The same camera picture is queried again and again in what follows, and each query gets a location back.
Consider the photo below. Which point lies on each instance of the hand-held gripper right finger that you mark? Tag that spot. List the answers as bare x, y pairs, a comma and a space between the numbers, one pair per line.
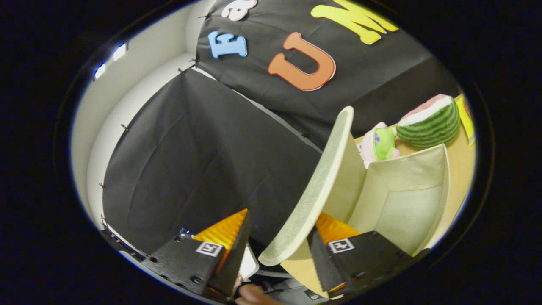
324, 262

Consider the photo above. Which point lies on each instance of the pink and green plush toy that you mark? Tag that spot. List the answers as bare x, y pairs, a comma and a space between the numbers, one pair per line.
383, 144

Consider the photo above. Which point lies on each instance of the ceiling light panel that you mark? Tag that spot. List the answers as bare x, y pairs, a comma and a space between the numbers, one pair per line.
120, 51
99, 71

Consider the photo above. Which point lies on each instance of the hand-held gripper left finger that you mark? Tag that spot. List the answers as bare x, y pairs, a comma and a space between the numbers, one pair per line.
237, 262

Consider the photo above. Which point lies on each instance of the watermelon slice plush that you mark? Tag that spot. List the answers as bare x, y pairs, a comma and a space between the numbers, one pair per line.
430, 127

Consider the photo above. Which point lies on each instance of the yellow book with red circle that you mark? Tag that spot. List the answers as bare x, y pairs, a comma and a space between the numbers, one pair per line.
465, 120

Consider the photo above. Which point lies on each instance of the cream fabric storage box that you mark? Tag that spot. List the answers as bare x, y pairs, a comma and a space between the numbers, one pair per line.
406, 203

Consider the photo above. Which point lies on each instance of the black backdrop cloth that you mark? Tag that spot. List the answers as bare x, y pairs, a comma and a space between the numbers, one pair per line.
190, 169

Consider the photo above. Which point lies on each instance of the cream storage box lid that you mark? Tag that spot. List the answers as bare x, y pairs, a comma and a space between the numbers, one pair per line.
313, 199

